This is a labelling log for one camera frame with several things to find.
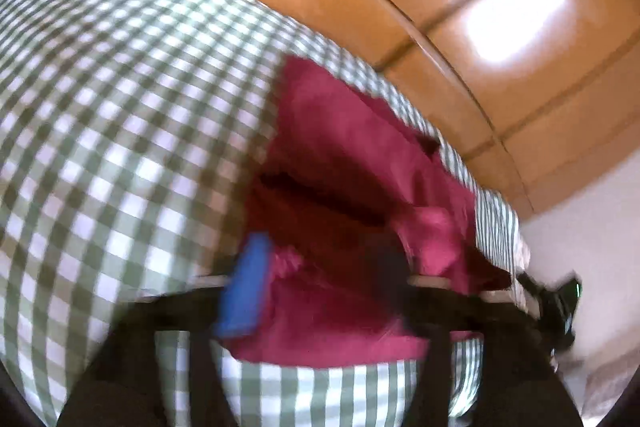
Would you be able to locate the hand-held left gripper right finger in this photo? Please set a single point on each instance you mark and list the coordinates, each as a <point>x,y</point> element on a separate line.
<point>440,307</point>

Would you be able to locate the dark red garment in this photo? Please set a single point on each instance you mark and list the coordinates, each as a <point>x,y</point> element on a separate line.
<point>350,187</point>

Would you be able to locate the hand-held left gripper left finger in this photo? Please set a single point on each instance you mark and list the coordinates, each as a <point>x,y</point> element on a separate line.
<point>245,287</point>

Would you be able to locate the green checked bedsheet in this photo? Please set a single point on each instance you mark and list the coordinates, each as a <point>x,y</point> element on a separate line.
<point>110,107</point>

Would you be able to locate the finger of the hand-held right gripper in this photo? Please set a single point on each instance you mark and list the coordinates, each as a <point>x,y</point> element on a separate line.
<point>529,282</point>

